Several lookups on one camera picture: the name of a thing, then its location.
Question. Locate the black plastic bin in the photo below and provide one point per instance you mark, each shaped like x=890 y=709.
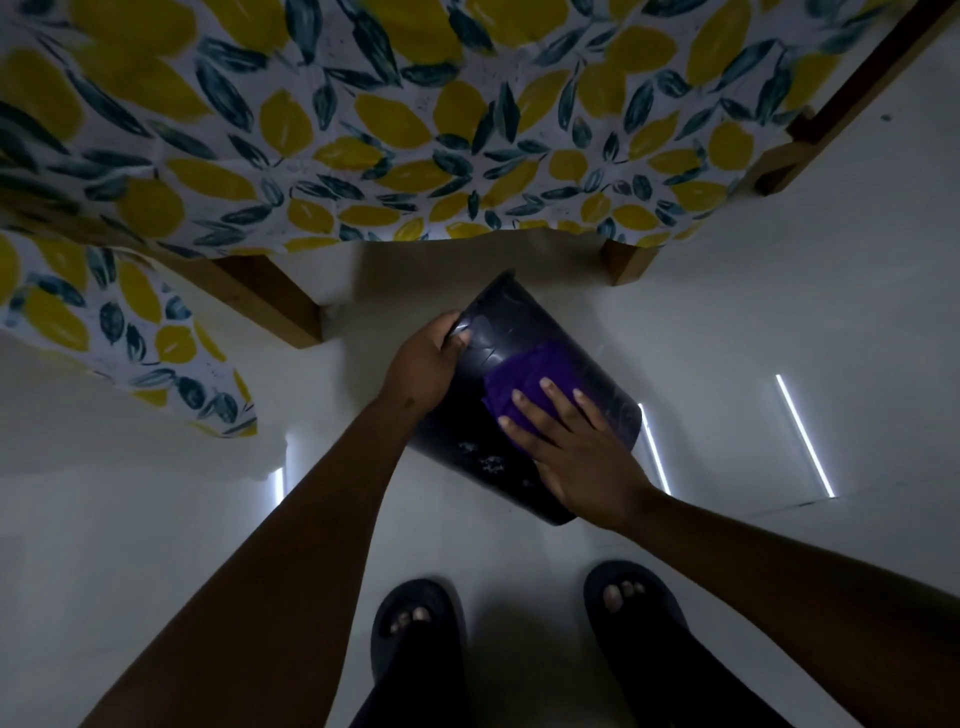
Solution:
x=517 y=352

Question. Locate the person's right leg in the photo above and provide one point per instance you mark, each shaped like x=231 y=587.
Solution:
x=690 y=682

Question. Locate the lemon print tablecloth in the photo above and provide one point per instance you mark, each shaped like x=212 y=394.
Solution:
x=360 y=120

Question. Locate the person's right thumb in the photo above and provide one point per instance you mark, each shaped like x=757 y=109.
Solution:
x=596 y=412

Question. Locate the person's right hand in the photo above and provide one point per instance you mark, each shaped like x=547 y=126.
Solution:
x=581 y=457

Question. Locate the person's left thumb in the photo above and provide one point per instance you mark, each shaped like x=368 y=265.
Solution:
x=456 y=334

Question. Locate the person's leg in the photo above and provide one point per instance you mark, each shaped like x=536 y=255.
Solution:
x=420 y=697
x=690 y=682

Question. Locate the person's right forearm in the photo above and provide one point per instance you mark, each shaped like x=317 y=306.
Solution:
x=795 y=592

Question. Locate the person's right middle finger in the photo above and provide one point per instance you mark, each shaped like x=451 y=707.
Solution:
x=532 y=409

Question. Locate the person's black sandal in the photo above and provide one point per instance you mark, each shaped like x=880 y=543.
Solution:
x=420 y=622
x=630 y=607

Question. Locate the person's left forearm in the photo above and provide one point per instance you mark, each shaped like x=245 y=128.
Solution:
x=277 y=570

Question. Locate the person's right black sandal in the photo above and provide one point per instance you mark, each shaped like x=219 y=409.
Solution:
x=630 y=607

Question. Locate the person's left black sandal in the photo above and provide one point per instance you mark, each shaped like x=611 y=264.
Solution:
x=420 y=622

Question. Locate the person's left hand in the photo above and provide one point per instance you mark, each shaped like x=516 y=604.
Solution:
x=420 y=367

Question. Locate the person's left leg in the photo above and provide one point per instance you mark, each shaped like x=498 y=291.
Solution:
x=420 y=697

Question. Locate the purple cleaning cloth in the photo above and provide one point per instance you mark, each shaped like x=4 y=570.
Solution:
x=525 y=379

